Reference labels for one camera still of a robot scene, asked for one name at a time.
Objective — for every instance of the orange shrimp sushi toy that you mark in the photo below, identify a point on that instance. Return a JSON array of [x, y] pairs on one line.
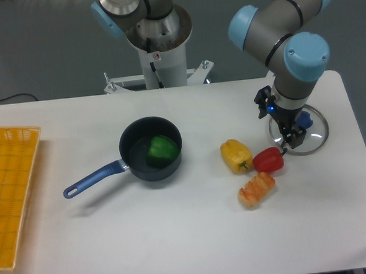
[[256, 189]]

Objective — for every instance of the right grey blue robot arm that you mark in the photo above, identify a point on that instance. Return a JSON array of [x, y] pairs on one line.
[[297, 59]]

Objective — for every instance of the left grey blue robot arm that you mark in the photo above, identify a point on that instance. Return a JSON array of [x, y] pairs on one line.
[[158, 30]]

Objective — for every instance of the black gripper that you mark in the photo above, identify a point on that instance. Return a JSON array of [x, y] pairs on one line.
[[284, 113]]

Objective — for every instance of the glass pot lid blue knob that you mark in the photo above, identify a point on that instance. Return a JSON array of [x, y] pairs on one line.
[[317, 132]]

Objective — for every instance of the yellow bell pepper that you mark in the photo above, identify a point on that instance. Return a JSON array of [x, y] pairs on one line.
[[236, 156]]

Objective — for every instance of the green bell pepper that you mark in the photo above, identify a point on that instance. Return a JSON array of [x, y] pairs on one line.
[[162, 151]]

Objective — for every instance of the dark pot blue handle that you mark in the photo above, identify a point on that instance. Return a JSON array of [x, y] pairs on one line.
[[133, 147]]

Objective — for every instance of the yellow woven basket tray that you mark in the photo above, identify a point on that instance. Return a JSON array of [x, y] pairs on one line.
[[18, 150]]

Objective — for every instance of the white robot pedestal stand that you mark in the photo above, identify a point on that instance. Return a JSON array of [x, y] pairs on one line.
[[161, 70]]

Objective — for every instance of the red bell pepper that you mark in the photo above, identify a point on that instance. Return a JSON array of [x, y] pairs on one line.
[[269, 160]]

